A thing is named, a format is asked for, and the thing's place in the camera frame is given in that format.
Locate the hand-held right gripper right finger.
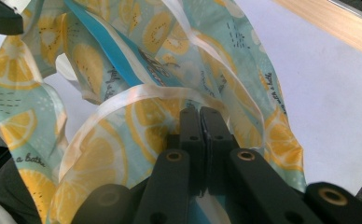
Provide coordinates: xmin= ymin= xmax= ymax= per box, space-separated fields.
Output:
xmin=200 ymin=106 xmax=240 ymax=195

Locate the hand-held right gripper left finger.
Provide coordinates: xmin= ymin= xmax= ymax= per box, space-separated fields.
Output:
xmin=166 ymin=106 xmax=206 ymax=197

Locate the lemon print plastic bag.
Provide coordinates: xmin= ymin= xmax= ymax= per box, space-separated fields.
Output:
xmin=0 ymin=0 xmax=308 ymax=224

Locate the blue food pouch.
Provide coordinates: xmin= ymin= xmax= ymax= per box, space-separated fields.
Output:
xmin=64 ymin=0 xmax=233 ymax=224

